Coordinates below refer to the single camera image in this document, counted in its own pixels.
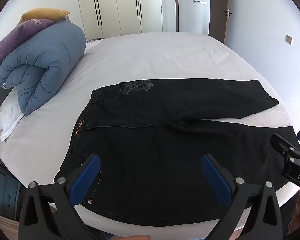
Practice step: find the yellow pillow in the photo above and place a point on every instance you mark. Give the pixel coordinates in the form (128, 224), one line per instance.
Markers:
(45, 13)

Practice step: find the bed with white sheet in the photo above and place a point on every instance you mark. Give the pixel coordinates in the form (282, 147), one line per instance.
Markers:
(165, 55)

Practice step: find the black pants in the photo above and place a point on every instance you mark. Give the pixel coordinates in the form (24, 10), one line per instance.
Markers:
(152, 155)

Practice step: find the white quilted blanket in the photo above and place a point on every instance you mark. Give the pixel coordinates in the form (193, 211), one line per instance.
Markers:
(7, 120)

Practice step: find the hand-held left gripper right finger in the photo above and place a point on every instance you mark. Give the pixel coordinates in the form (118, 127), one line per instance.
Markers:
(216, 177)

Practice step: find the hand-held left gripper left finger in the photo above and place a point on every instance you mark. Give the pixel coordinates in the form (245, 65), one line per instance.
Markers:
(86, 177)

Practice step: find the dark drawer cabinet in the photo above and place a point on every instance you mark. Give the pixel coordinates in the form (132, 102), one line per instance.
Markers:
(5, 192)

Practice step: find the wall switch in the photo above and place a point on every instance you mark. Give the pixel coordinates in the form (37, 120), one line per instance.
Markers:
(288, 38)

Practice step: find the rolled blue duvet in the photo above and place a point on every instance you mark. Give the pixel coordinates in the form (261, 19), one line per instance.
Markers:
(45, 62)

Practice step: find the brown door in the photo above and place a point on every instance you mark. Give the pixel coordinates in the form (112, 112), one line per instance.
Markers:
(220, 12)

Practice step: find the purple pillow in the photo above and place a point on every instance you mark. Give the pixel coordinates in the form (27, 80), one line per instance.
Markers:
(17, 35)

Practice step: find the cream wardrobe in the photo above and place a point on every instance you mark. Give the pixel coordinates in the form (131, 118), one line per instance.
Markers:
(120, 7)

